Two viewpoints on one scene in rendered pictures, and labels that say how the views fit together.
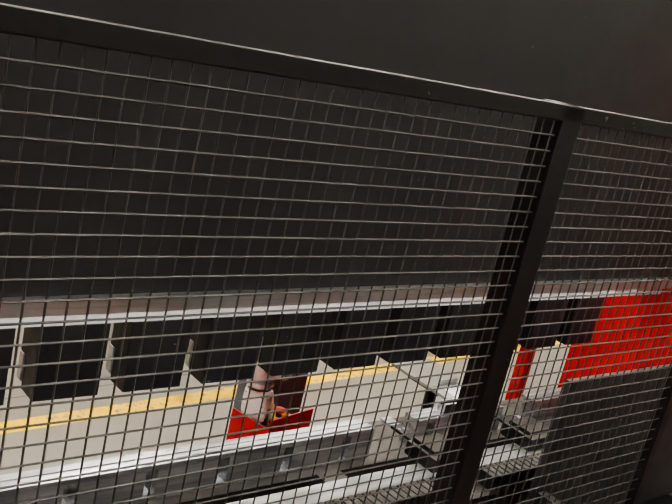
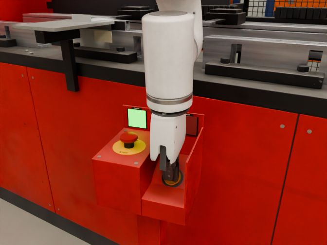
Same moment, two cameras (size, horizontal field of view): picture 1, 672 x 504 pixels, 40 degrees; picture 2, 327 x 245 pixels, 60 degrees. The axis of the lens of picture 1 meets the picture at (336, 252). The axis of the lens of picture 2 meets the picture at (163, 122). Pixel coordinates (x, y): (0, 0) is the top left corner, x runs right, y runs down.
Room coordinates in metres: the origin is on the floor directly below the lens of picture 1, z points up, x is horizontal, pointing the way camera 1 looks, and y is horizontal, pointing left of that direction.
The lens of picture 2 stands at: (2.80, 0.60, 1.09)
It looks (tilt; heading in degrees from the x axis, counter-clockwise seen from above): 24 degrees down; 251
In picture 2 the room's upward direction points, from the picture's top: straight up
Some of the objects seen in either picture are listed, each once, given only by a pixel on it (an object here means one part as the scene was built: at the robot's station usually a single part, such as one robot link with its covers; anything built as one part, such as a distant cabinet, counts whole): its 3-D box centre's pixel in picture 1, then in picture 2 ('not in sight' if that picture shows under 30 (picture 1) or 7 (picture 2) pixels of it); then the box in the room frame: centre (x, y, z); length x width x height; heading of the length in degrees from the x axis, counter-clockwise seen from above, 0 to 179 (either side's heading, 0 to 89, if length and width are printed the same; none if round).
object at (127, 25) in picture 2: (463, 403); (104, 24); (2.66, -0.49, 0.99); 0.20 x 0.03 x 0.03; 132
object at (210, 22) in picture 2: (416, 437); (219, 17); (2.29, -0.33, 1.01); 0.26 x 0.12 x 0.05; 42
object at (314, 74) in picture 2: not in sight; (260, 73); (2.32, -0.03, 0.89); 0.30 x 0.05 x 0.03; 132
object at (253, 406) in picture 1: (257, 400); (170, 127); (2.63, 0.13, 0.85); 0.10 x 0.07 x 0.11; 54
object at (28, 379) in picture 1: (63, 353); not in sight; (1.76, 0.50, 1.26); 0.15 x 0.09 x 0.17; 132
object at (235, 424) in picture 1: (268, 429); (151, 159); (2.66, 0.08, 0.75); 0.20 x 0.16 x 0.18; 143
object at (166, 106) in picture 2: (261, 381); (169, 97); (2.63, 0.13, 0.91); 0.09 x 0.08 x 0.03; 54
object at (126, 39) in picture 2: (452, 422); (111, 42); (2.64, -0.47, 0.92); 0.39 x 0.06 x 0.10; 132
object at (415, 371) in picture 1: (437, 378); (66, 24); (2.79, -0.42, 1.00); 0.26 x 0.18 x 0.01; 42
